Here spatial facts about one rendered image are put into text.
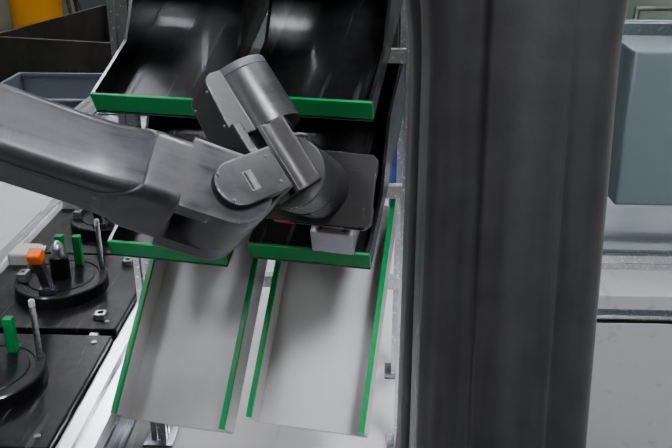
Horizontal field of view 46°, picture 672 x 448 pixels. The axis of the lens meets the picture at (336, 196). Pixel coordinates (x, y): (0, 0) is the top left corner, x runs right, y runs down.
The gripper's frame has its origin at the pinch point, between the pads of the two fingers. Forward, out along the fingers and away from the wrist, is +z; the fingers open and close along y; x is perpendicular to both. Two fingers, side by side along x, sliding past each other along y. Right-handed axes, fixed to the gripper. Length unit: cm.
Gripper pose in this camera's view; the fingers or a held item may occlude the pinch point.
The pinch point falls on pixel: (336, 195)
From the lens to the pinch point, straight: 79.7
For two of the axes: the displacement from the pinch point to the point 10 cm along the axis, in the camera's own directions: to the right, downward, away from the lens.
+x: -1.1, 9.9, -0.7
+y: -9.8, -1.0, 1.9
